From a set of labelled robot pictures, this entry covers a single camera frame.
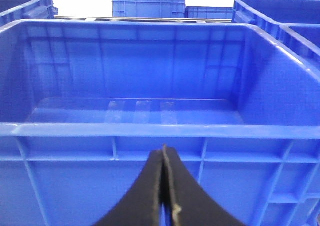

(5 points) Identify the blue crate far right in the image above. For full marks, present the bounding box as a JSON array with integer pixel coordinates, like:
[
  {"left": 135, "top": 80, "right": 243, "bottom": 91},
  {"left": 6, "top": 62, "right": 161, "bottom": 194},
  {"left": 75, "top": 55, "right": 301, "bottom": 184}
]
[{"left": 279, "top": 23, "right": 320, "bottom": 70}]

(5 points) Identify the blue crate front right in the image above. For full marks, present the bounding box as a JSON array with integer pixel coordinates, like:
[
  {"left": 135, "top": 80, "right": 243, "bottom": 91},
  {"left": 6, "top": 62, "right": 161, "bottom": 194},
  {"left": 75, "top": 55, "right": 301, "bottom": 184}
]
[{"left": 0, "top": 20, "right": 320, "bottom": 226}]

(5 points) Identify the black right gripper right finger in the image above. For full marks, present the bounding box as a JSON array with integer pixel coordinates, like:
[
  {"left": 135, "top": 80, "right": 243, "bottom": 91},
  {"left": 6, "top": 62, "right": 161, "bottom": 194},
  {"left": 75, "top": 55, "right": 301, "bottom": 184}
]
[{"left": 161, "top": 145, "right": 244, "bottom": 226}]

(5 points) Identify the blue crate front left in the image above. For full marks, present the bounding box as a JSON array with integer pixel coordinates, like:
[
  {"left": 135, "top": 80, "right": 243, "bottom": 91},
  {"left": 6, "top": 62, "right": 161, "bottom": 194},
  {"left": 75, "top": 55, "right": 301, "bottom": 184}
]
[{"left": 0, "top": 0, "right": 54, "bottom": 26}]

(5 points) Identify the far blue crate low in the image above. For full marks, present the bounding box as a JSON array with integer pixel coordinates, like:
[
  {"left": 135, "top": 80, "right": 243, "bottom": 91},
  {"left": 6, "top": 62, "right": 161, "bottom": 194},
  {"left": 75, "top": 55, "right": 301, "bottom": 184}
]
[{"left": 185, "top": 6, "right": 233, "bottom": 20}]

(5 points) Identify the far blue crate tall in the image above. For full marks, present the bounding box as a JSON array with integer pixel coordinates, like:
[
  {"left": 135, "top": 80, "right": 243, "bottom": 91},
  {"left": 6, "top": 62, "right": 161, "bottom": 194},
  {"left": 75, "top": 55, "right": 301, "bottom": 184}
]
[{"left": 112, "top": 0, "right": 186, "bottom": 19}]

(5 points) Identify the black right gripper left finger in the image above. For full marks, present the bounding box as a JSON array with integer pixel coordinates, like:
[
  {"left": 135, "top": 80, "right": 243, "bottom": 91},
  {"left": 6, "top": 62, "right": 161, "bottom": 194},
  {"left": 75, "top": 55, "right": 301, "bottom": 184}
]
[{"left": 95, "top": 150, "right": 163, "bottom": 226}]

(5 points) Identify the blue crate rear right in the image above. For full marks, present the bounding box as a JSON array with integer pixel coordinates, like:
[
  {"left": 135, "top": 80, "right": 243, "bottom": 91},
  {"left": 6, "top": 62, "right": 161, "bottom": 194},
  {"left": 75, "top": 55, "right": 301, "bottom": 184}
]
[{"left": 232, "top": 0, "right": 320, "bottom": 38}]

